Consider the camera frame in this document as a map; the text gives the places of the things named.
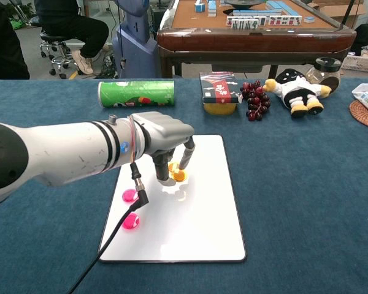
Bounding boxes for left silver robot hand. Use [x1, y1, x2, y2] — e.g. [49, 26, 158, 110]
[130, 111, 196, 187]

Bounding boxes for pink disc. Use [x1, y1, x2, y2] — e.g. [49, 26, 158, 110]
[122, 189, 139, 203]
[121, 214, 141, 231]

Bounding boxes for white rectangular board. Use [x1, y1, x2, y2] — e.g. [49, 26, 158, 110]
[97, 134, 248, 264]

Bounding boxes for green chips can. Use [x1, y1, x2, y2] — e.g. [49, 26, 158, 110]
[97, 80, 176, 109]

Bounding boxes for yellow round container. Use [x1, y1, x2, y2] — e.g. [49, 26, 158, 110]
[203, 102, 237, 116]

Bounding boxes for dark printed card box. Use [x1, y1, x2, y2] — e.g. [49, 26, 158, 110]
[199, 71, 243, 105]

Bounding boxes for blue machine stand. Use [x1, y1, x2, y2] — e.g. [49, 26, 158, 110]
[112, 0, 160, 79]

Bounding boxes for dark red grape bunch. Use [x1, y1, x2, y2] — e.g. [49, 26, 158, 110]
[239, 80, 272, 122]

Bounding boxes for brown mahjong table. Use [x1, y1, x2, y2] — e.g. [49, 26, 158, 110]
[156, 0, 358, 79]

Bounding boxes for mahjong tile row dark print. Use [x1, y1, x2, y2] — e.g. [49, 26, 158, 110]
[226, 17, 268, 31]

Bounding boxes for seated person black trousers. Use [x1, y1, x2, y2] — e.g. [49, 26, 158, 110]
[35, 0, 110, 76]

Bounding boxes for black white plush doll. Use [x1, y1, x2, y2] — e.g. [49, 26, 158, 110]
[263, 68, 332, 119]

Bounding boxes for chrome wheeled stool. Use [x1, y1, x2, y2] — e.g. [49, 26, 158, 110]
[38, 30, 80, 77]

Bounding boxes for blue felt table cloth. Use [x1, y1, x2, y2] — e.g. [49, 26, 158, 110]
[0, 78, 368, 294]

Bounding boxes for blue backed mahjong tile row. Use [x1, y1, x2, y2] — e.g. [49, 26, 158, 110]
[265, 0, 303, 18]
[232, 8, 283, 18]

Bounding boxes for black round dish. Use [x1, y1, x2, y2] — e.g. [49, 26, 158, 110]
[223, 0, 264, 9]

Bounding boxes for mahjong tile row red print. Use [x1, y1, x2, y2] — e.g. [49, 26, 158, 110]
[268, 15, 304, 26]

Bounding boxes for glass jar black lid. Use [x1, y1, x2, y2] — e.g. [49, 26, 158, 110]
[305, 57, 343, 94]

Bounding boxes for standing person black trousers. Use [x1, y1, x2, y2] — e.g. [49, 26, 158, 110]
[0, 0, 31, 80]

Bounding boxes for brown woven coaster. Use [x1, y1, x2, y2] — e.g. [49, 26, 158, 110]
[348, 100, 368, 132]

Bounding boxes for white plastic crate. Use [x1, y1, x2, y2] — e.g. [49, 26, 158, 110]
[340, 53, 368, 74]

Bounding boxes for black tripod stand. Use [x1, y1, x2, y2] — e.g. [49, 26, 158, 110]
[337, 0, 356, 31]

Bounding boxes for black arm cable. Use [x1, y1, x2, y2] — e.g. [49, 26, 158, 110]
[66, 116, 150, 294]

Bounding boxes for hanging black cord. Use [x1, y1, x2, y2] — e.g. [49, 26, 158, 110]
[115, 0, 126, 70]

